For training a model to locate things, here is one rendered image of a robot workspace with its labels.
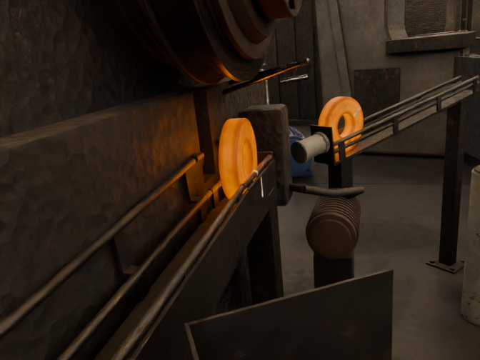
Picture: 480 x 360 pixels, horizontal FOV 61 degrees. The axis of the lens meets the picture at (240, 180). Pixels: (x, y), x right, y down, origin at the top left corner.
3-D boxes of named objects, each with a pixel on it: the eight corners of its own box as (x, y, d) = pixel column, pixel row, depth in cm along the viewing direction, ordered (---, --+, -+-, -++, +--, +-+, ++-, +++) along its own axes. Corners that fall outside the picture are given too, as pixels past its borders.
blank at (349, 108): (332, 163, 118) (341, 165, 115) (308, 124, 109) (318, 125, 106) (361, 124, 122) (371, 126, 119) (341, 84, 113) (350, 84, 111)
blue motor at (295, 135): (272, 186, 287) (268, 137, 277) (264, 164, 342) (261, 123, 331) (316, 181, 288) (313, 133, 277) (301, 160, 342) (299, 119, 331)
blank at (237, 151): (211, 139, 67) (231, 138, 66) (234, 106, 80) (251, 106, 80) (226, 217, 75) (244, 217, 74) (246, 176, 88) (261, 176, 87)
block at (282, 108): (245, 206, 102) (236, 110, 95) (254, 195, 109) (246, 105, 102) (287, 208, 99) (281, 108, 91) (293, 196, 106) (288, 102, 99)
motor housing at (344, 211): (311, 386, 117) (302, 213, 101) (321, 336, 137) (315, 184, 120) (359, 395, 113) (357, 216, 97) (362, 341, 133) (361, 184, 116)
